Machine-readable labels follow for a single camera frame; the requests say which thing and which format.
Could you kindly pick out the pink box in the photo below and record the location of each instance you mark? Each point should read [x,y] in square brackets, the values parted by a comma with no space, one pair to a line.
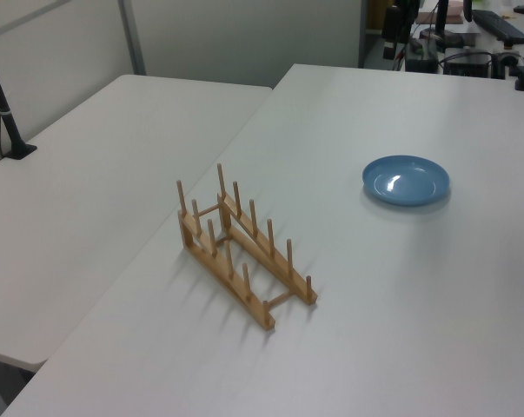
[455,12]

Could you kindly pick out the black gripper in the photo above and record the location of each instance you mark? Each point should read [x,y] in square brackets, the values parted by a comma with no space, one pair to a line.
[396,24]

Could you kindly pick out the black camera stand with flat base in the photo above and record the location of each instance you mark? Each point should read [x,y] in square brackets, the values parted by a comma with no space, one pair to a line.
[4,116]

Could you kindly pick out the grey partition post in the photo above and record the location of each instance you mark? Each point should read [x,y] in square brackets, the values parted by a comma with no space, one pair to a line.
[133,37]

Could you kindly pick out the black electronics box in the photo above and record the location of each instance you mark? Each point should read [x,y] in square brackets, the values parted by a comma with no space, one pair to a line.
[466,64]

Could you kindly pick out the blue plastic plate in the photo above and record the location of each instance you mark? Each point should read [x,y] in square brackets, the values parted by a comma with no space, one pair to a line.
[406,180]

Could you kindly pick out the tan wooden cabinet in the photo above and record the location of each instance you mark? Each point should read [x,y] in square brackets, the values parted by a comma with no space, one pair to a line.
[374,15]

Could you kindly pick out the wooden plate rack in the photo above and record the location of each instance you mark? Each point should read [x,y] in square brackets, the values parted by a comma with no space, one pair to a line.
[209,260]

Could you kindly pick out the black computer mouse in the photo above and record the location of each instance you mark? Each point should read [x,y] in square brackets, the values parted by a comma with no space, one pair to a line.
[522,8]

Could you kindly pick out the black monitor stand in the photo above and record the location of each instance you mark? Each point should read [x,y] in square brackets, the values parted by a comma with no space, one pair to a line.
[441,21]

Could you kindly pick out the black keyboard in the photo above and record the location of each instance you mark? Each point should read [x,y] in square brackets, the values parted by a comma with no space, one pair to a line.
[500,25]

